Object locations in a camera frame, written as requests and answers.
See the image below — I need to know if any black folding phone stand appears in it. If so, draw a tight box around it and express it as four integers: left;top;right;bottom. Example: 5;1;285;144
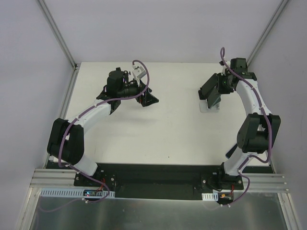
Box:
198;86;212;100

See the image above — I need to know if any white folding phone stand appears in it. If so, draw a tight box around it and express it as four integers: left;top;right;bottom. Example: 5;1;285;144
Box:
199;100;221;113

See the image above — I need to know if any black round-base clamp stand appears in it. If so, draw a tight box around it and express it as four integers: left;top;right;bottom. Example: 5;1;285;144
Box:
116;67;131;83

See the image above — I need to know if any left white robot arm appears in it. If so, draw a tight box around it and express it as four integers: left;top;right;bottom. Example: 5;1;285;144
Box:
47;66;159;186

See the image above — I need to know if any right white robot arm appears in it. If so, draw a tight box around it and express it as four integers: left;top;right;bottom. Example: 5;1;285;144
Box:
216;57;281;189

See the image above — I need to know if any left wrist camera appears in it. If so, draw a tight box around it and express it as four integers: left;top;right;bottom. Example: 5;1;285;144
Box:
132;64;146;81

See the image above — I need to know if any aluminium frame post right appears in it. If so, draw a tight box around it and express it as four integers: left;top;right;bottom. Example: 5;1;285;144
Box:
247;0;291;70

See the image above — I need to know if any aluminium frame post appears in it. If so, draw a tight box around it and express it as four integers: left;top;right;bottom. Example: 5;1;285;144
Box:
247;0;291;70
36;0;78;70

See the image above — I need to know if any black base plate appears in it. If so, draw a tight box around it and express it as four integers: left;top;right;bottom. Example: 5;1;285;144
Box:
45;161;245;201

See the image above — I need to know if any aluminium frame post left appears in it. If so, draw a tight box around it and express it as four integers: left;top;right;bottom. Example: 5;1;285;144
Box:
36;0;78;70

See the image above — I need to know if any right white cable duct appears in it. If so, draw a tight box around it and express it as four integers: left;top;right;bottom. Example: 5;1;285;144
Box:
201;190;235;201

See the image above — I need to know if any white cable duct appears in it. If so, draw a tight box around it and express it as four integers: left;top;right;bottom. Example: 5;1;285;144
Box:
40;188;115;199
201;190;235;201

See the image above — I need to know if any left white cable duct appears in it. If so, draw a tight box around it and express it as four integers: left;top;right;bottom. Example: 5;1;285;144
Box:
40;188;115;199

